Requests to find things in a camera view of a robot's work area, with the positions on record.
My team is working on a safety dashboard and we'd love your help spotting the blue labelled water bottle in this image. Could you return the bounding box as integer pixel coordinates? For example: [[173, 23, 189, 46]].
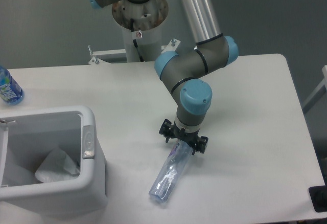
[[1, 66, 24, 105]]

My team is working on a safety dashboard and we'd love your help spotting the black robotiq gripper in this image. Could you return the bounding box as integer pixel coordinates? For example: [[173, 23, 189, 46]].
[[159, 119, 208, 155]]

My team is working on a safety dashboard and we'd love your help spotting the white frame at right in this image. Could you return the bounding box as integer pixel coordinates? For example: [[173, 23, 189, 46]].
[[302, 65, 326, 114]]

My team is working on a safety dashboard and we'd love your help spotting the white paper wrapper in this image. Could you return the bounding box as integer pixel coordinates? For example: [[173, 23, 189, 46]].
[[35, 147, 80, 183]]

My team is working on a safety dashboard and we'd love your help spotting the white pedestal base frame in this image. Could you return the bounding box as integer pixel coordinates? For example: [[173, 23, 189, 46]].
[[88, 38, 184, 65]]

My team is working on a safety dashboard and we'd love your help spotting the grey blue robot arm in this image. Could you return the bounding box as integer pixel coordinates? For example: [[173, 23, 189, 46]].
[[89, 0, 239, 153]]

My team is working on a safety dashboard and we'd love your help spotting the black cable on pedestal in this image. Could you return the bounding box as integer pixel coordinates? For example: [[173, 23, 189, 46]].
[[130, 18, 144, 62]]

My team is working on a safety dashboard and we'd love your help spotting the white trash can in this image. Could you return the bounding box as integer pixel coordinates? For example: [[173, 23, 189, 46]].
[[1, 106, 108, 215]]

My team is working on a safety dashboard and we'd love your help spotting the black clamp at table edge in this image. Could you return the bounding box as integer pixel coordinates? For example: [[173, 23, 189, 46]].
[[309, 185, 326, 213]]

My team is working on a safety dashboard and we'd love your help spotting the clear plastic bottle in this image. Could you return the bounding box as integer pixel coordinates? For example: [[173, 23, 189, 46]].
[[149, 140, 193, 204]]

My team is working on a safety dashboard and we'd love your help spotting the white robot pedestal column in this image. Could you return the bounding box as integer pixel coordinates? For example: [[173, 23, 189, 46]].
[[112, 0, 169, 62]]

